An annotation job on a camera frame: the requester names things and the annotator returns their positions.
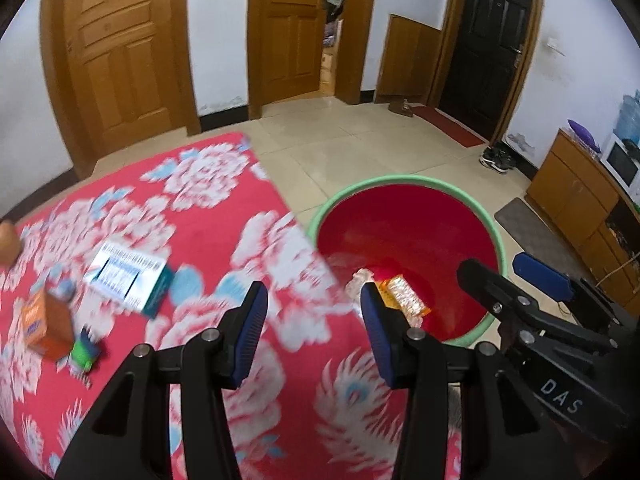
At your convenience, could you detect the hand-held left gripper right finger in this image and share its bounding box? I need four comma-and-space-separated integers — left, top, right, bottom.
360, 281, 571, 480

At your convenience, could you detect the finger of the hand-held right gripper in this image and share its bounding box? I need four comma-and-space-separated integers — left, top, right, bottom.
512, 252, 621, 311
456, 258, 556, 333

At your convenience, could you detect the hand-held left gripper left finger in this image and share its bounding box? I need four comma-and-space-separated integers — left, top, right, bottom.
54, 281, 269, 480

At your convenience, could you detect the orange snack packet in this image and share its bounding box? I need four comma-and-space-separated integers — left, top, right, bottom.
380, 274, 432, 328

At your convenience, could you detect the clear plastic bag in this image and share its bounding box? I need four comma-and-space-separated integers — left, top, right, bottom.
345, 267, 381, 306

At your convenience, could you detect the red basin with green rim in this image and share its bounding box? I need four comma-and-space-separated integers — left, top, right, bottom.
306, 174, 508, 347

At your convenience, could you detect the grey floor mat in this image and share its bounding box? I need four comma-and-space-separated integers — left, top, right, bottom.
494, 197, 586, 281

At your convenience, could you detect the wooden low cabinet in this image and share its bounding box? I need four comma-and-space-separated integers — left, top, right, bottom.
526, 127, 640, 311

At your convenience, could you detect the red floral blanket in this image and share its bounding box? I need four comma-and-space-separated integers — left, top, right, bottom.
0, 131, 463, 480

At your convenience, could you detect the black and white sneaker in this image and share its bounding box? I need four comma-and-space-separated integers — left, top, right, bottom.
492, 141, 518, 168
479, 147, 511, 176

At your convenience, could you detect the white microwave oven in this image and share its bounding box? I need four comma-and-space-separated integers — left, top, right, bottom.
599, 132, 640, 193

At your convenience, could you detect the teal and white box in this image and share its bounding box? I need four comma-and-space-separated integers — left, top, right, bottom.
82, 241, 176, 318

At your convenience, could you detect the purple item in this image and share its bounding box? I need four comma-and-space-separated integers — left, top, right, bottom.
566, 119, 602, 153

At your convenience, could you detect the small green item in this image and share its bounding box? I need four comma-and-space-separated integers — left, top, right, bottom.
67, 327, 103, 373

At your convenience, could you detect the red door mat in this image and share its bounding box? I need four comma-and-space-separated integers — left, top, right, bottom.
411, 105, 488, 149

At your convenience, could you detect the blue water bottle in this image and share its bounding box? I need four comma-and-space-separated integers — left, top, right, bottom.
617, 89, 640, 143

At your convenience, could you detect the orange cardboard box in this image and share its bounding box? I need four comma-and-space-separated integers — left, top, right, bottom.
21, 287, 76, 363

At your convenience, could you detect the black entrance door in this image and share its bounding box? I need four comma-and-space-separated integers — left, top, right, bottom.
437, 0, 543, 143

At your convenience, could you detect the orange-yellow apple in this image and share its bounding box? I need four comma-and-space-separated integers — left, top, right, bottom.
0, 221, 23, 267

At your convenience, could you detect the wooden panel door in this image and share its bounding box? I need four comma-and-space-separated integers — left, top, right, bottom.
247, 0, 378, 118
40, 0, 201, 178

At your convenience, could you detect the low wooden wall panel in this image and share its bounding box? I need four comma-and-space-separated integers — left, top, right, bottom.
376, 14, 443, 106

